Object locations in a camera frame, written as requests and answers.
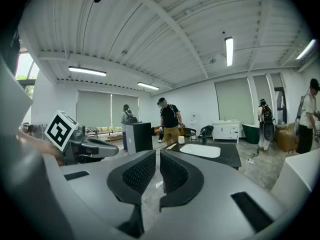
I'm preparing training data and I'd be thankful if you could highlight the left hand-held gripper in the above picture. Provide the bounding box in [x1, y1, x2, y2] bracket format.
[44, 110, 120, 166]

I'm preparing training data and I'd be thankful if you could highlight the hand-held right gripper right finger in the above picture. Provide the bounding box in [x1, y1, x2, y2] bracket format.
[159, 148, 205, 213]

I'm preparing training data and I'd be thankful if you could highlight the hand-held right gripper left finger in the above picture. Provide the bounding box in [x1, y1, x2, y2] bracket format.
[106, 148, 157, 239]

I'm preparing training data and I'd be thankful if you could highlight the person's left forearm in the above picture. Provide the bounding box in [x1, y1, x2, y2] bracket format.
[17, 130, 63, 166]

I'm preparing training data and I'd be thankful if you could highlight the white sink basin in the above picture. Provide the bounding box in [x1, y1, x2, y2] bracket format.
[179, 143, 221, 159]

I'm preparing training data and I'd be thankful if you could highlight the low wooden table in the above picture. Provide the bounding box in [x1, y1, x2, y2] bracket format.
[86, 126, 124, 143]

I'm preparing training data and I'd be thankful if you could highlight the grey roller blind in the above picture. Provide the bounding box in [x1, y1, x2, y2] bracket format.
[214, 77, 255, 125]
[111, 93, 139, 128]
[253, 74, 273, 125]
[77, 90, 112, 128]

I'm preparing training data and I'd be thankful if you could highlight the dark metal chair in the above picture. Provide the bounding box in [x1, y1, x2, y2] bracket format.
[198, 125, 215, 144]
[183, 127, 198, 142]

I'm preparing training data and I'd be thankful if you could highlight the black bag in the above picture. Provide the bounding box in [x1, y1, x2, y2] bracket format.
[199, 125, 215, 137]

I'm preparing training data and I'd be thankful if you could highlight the white vanity cabinet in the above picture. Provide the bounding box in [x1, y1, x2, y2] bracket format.
[212, 119, 242, 144]

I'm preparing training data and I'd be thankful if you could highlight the long ceiling light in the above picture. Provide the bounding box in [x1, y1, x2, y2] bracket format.
[295, 39, 317, 61]
[68, 65, 107, 77]
[136, 81, 160, 91]
[224, 36, 234, 68]

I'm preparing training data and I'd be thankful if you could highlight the dark green bathtub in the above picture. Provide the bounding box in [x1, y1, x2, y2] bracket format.
[241, 123, 261, 145]

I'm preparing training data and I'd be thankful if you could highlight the cardboard box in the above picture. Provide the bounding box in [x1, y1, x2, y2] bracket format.
[276, 123, 300, 153]

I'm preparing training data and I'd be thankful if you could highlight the glass window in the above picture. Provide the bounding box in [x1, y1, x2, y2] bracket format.
[15, 53, 40, 99]

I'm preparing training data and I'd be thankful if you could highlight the white bathtub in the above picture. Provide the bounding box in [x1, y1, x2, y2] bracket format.
[271, 148, 320, 200]

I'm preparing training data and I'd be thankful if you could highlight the dark framed picture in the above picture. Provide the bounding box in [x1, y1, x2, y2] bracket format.
[274, 87, 287, 125]

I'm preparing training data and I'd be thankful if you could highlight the black pedestal cabinet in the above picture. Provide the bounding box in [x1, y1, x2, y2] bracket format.
[124, 122, 153, 155]

